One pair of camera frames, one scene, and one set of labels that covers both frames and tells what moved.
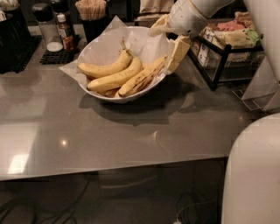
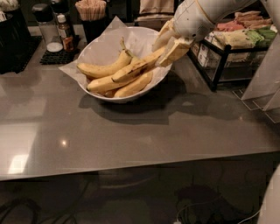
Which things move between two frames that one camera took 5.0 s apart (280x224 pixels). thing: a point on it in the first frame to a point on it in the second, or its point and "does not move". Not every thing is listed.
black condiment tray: (51, 58) does not move
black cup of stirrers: (92, 14) does not move
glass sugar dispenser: (44, 14) does not move
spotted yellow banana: (140, 76) to (139, 66)
